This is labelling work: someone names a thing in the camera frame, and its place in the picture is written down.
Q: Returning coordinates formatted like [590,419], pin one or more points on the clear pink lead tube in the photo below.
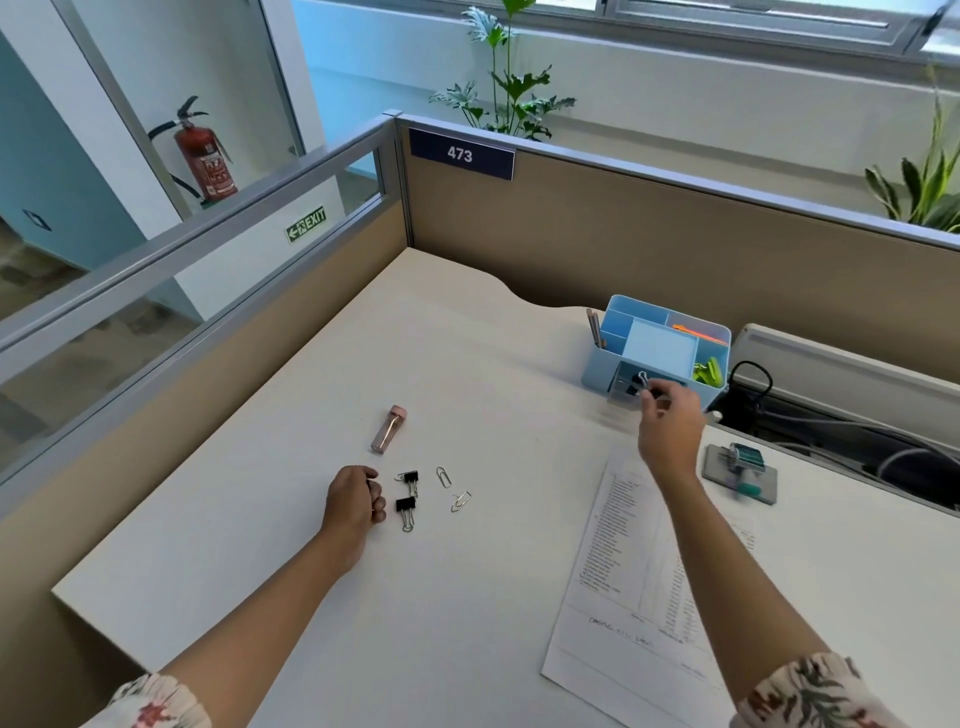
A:
[388,429]

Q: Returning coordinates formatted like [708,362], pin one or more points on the glass topped side partition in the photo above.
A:
[225,360]

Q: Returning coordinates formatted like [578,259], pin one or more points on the person's right hand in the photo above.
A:
[671,439]

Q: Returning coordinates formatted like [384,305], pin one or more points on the green stapler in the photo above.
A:
[707,373]

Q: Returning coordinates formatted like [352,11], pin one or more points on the beige partition panel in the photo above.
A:
[600,240]

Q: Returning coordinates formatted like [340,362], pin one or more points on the orange sticky note pad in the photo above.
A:
[697,332]

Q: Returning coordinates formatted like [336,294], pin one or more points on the leafy green plant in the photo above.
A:
[517,90]

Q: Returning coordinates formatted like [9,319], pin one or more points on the dark blue number sign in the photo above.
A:
[460,154]

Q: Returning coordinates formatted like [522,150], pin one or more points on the grey window frame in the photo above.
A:
[750,15]

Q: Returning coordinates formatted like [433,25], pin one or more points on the silver paper clip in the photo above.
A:
[460,502]
[445,477]

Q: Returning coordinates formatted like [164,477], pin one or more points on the grey stamp pad case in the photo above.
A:
[765,487]

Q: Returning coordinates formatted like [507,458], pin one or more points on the red fire extinguisher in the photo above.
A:
[210,161]

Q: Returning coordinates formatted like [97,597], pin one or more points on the green snake plant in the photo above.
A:
[922,202]

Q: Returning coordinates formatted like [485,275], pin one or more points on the person's left hand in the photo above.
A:
[352,506]

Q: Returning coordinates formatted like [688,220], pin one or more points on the small black binder clip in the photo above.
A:
[643,382]

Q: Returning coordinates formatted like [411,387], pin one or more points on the printed paper sheet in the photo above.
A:
[622,600]

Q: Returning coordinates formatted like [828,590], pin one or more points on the person's left forearm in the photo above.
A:
[262,622]

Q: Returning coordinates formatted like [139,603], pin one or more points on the white desk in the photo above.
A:
[450,360]

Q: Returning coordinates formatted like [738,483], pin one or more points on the white floral dress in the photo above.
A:
[817,697]

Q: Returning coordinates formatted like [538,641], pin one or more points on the green exit sign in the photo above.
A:
[306,225]

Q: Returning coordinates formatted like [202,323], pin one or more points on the pile of black binder clips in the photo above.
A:
[406,504]

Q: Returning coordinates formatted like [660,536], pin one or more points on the person's right forearm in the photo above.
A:
[750,585]

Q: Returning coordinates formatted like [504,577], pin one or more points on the green date stamp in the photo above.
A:
[746,456]

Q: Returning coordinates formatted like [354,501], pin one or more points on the blue desk organizer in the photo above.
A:
[660,349]

